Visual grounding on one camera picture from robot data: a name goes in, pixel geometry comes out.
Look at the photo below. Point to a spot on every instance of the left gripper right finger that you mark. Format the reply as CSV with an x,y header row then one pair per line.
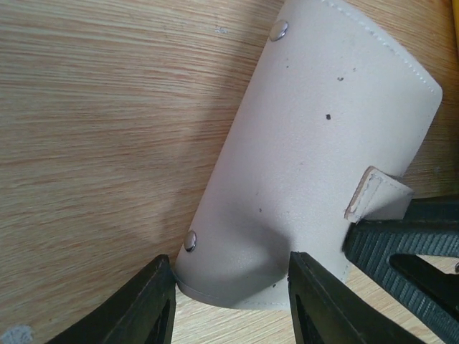
x,y
325,310

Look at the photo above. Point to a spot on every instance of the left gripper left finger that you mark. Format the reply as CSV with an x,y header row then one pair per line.
x,y
141,311

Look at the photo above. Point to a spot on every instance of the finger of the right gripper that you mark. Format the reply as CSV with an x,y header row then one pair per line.
x,y
391,252

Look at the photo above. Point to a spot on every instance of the beige card holder wallet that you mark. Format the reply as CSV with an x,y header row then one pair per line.
x,y
334,114

